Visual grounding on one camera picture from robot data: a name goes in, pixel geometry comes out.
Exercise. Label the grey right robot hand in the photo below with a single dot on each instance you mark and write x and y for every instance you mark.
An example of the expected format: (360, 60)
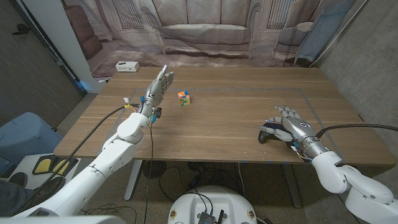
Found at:
(300, 129)

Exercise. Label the black game controller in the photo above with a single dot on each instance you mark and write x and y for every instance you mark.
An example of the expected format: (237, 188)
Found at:
(263, 137)

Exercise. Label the white power box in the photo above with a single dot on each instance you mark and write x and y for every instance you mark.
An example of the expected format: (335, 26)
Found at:
(127, 66)

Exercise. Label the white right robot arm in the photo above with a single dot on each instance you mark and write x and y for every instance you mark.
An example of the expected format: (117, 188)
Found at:
(329, 174)

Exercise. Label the black round fan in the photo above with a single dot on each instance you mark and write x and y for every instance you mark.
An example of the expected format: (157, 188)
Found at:
(154, 169)

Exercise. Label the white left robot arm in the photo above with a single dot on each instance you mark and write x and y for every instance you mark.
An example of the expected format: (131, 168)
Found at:
(115, 154)

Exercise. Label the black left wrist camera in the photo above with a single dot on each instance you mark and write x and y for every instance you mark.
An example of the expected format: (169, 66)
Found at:
(158, 112)

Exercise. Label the multicoloured puzzle cube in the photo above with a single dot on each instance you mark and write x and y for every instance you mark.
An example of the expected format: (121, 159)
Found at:
(184, 99)

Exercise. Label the yellow foot pedal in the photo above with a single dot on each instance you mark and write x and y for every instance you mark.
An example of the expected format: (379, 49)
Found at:
(62, 166)
(42, 165)

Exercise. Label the blue plastic bin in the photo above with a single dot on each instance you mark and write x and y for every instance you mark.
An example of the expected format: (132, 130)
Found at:
(25, 133)

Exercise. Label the person leg with black shoe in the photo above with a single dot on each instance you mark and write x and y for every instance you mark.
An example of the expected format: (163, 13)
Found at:
(40, 194)

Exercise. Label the white table leg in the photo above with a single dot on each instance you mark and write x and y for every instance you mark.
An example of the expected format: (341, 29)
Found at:
(133, 180)
(292, 186)

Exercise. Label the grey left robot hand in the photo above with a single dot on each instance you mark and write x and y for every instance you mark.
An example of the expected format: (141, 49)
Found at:
(155, 91)

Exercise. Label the black antenna module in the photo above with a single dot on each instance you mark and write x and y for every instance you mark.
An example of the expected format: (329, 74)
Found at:
(206, 217)

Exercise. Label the printed sofa room backdrop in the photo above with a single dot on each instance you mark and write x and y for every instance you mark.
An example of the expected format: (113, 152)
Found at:
(202, 31)

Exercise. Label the black shoe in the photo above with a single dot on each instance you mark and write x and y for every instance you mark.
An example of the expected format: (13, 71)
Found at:
(17, 179)

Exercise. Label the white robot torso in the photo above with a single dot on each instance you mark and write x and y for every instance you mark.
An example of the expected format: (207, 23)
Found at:
(211, 199)

